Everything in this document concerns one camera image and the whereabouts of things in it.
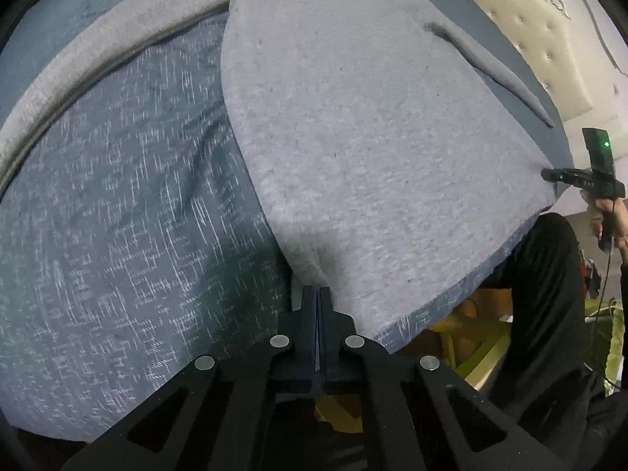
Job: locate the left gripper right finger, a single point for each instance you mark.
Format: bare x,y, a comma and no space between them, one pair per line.
417,414

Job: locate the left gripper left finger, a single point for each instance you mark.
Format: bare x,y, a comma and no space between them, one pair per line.
213,414

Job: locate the grey knit sweater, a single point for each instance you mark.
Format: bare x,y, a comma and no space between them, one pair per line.
385,165

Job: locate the person's right hand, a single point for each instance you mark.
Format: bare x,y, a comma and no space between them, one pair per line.
618,211

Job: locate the yellow wooden furniture under bed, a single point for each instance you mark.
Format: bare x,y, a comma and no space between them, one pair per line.
472,340

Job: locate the person's black trouser leg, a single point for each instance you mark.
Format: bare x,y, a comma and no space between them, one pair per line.
543,383

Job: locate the colourful clutter beside bed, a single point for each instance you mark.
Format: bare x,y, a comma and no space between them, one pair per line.
606,326

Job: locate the beige tufted headboard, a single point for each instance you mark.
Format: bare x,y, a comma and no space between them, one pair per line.
574,50

